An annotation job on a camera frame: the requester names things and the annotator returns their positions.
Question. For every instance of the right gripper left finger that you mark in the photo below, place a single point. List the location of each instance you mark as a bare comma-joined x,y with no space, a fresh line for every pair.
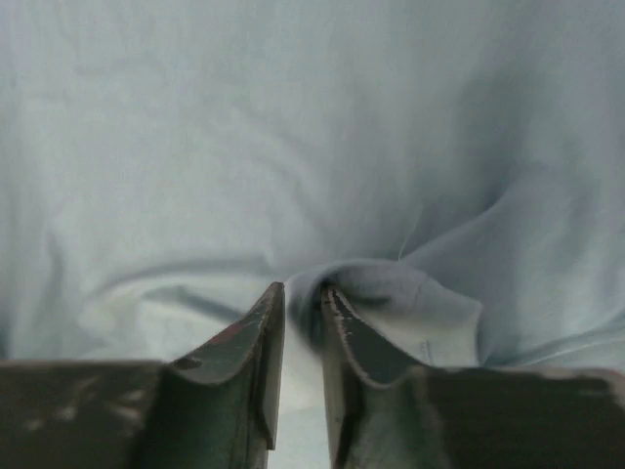
215,407

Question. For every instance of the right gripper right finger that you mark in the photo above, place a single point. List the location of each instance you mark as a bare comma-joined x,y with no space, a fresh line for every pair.
385,409

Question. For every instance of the grey-blue t shirt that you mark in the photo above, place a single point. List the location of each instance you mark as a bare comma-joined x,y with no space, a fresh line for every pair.
457,167

